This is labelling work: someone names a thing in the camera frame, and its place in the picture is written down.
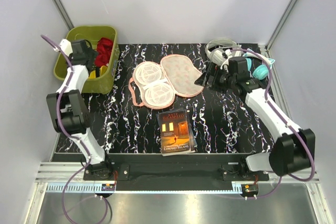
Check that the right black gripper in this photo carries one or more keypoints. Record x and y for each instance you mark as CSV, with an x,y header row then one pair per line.
x,y
213,71

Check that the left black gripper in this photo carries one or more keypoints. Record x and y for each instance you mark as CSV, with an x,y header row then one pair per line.
x,y
92,54

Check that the yellow bra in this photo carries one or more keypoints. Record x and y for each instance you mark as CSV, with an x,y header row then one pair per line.
x,y
97,71

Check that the pink patterned mesh laundry bag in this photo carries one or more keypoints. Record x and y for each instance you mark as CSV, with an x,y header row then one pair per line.
x,y
155,85

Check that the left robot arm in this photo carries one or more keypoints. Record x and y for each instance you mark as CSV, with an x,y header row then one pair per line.
x,y
68,111

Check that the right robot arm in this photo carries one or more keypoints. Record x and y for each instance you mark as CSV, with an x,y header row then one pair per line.
x,y
293,149

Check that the red bra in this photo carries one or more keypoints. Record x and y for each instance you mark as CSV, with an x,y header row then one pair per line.
x,y
104,50

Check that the white grey headphones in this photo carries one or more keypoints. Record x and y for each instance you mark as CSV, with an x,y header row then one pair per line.
x,y
218,51

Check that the olive green plastic basket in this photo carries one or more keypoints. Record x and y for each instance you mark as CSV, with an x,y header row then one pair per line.
x,y
93,34

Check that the teal cat-ear headphones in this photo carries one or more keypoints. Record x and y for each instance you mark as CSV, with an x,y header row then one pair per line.
x,y
261,72

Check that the orange paperback book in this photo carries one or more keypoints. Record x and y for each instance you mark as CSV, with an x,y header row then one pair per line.
x,y
175,133

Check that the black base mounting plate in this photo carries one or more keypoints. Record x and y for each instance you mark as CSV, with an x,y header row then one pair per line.
x,y
186,172

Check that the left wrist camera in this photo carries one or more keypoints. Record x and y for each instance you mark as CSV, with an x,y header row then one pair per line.
x,y
66,47

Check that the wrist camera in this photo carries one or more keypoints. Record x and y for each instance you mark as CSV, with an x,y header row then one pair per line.
x,y
237,67
66,47

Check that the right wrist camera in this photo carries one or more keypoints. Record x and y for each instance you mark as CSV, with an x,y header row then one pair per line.
x,y
237,67

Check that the aluminium frame rail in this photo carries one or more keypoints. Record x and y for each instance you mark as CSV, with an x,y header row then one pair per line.
x,y
64,195

